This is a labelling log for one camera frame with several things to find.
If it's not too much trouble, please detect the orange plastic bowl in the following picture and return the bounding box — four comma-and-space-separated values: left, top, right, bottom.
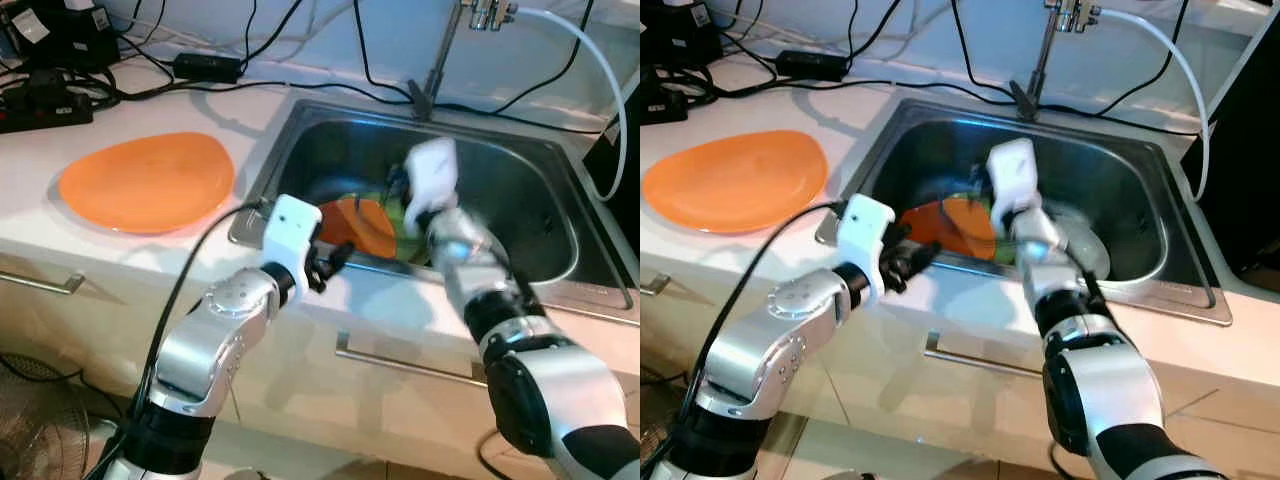
900, 197, 999, 261
318, 198, 399, 259

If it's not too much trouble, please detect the stainless steel sink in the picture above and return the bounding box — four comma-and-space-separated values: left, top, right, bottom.
228, 98, 641, 326
815, 97, 1233, 326

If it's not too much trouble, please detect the white plate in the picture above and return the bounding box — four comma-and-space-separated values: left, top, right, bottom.
1050, 205, 1113, 281

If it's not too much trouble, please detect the metal faucet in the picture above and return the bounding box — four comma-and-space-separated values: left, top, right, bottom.
405, 0, 516, 121
1008, 0, 1101, 121

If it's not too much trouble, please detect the orange plastic plate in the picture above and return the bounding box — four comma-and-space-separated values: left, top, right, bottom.
58, 132, 236, 236
642, 130, 829, 236

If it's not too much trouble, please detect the black power adapter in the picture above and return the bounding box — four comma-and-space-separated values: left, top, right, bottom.
173, 53, 244, 83
777, 50, 851, 81

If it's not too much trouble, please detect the black appliance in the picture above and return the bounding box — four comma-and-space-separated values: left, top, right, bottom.
580, 100, 641, 251
1180, 30, 1280, 281

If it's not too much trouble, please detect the black power strip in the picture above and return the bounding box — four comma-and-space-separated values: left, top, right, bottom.
0, 75, 93, 134
640, 70, 691, 126

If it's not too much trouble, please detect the metal floor fan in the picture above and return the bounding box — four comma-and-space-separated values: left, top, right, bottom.
0, 350, 131, 480
640, 370, 691, 471

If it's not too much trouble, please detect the black charger device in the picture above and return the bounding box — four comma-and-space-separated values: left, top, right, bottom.
0, 0, 111, 71
640, 0, 723, 66

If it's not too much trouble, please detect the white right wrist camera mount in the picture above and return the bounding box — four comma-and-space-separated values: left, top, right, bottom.
405, 138, 461, 226
985, 138, 1041, 226

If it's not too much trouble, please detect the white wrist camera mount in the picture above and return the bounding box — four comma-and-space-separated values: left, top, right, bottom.
985, 138, 1041, 226
838, 195, 896, 291
262, 195, 323, 291
405, 138, 461, 226

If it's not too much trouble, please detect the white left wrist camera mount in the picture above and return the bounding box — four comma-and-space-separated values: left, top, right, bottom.
262, 195, 323, 291
838, 195, 896, 291

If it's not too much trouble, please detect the black counter cable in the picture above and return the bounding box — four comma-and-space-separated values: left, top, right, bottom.
92, 68, 611, 131
690, 66, 1201, 136

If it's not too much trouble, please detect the white water hose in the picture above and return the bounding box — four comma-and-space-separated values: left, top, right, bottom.
512, 5, 629, 201
1095, 5, 1211, 201

